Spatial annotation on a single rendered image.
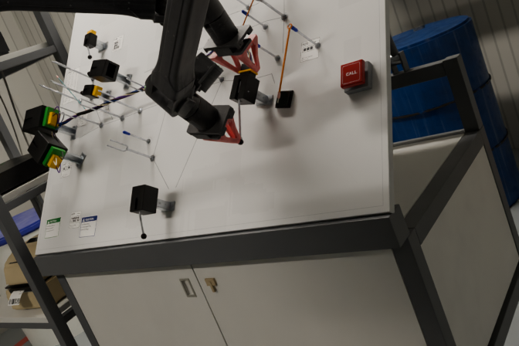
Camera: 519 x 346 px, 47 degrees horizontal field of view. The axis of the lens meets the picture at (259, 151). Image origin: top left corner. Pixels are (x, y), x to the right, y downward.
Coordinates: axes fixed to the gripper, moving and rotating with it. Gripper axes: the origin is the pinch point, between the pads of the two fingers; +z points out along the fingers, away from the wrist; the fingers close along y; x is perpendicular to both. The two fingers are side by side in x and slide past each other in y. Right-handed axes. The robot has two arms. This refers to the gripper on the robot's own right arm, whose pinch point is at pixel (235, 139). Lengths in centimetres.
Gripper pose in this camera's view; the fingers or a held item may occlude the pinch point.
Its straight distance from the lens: 129.8
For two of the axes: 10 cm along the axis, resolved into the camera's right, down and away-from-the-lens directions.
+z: 5.9, 4.4, 6.8
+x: -3.1, 9.0, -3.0
